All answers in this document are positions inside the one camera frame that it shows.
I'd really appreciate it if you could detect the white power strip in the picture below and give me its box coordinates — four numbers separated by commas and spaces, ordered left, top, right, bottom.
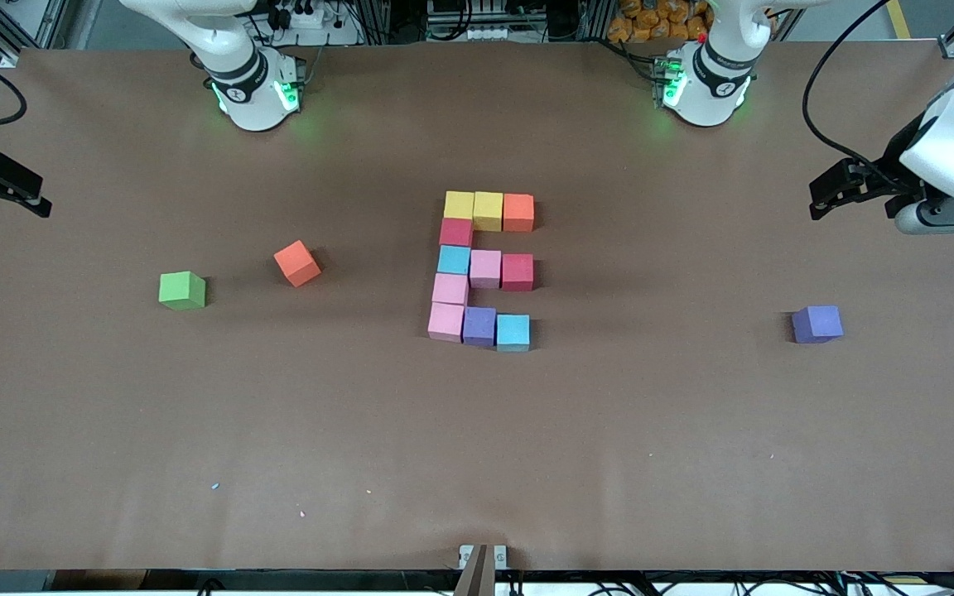
274, 2, 330, 31

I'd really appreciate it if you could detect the orange foam cube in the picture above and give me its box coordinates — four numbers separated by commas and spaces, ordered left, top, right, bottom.
503, 194, 536, 233
273, 240, 322, 288

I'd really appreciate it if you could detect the pink foam cube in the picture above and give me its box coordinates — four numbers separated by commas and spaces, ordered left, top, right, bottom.
427, 302, 467, 343
431, 272, 471, 307
469, 249, 503, 290

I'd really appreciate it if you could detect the brown table cover sheet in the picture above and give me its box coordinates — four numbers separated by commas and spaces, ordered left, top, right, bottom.
0, 40, 954, 572

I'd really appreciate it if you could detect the brown wooden beam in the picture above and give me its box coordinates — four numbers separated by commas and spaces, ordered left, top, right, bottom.
454, 545, 497, 596

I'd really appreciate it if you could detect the purple foam cube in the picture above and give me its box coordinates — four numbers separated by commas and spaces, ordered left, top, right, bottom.
462, 306, 499, 347
792, 305, 845, 344

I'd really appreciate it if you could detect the green foam cube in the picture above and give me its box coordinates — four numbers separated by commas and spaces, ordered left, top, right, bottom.
158, 271, 206, 311

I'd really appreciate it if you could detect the small metal bracket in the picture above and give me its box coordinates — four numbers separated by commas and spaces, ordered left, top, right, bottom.
458, 544, 509, 572

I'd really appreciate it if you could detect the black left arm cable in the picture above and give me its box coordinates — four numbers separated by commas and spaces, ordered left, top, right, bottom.
802, 0, 900, 187

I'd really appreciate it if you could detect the pile of orange fruit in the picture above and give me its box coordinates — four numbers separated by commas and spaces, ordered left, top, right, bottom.
608, 0, 711, 44

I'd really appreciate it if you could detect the red foam cube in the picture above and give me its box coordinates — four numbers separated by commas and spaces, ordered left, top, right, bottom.
501, 253, 535, 292
439, 217, 475, 249

